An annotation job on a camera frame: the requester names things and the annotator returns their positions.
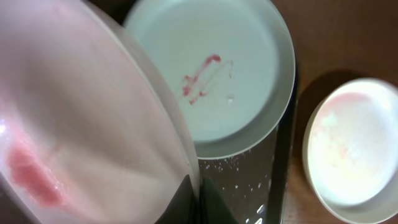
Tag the pinkish white plate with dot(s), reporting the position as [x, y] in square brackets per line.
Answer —
[90, 131]

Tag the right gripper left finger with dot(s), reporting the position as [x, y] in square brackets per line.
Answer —
[182, 208]

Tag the large brown serving tray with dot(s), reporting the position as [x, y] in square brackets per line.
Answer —
[244, 180]

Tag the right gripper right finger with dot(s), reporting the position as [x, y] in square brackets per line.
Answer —
[212, 207]

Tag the cream white plate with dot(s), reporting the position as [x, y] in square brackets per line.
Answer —
[349, 151]

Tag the pale green plate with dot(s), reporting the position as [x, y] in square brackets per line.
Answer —
[230, 65]

